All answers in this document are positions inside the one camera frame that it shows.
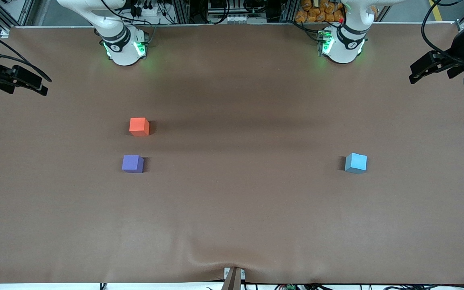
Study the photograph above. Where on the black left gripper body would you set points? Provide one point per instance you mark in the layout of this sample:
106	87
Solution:
457	53

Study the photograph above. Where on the light blue foam block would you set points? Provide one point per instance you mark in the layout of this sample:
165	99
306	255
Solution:
356	163

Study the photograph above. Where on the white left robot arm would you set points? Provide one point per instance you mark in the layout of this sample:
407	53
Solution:
342	44

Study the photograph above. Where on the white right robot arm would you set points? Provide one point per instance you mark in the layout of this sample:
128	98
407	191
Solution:
121	44

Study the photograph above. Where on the orange foam block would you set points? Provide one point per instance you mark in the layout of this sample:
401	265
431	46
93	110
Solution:
139	126

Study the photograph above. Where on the purple foam block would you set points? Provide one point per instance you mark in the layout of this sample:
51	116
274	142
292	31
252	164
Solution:
132	164

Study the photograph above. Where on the white terminal block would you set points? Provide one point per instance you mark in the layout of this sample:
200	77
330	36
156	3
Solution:
239	19

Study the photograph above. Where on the pile of orange packets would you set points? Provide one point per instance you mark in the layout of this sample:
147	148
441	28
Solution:
318	11

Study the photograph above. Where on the brown table cover sheet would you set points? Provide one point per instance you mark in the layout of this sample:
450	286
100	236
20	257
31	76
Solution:
232	209

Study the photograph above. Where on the green plug connector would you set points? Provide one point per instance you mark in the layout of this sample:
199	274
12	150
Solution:
290	287

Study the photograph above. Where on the aluminium frame post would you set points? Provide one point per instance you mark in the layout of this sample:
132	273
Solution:
288	10
181	11

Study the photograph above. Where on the silver table edge rail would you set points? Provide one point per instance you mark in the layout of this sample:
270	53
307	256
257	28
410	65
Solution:
224	24

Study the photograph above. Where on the brown camera mount post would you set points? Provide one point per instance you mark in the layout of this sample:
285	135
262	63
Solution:
233	280

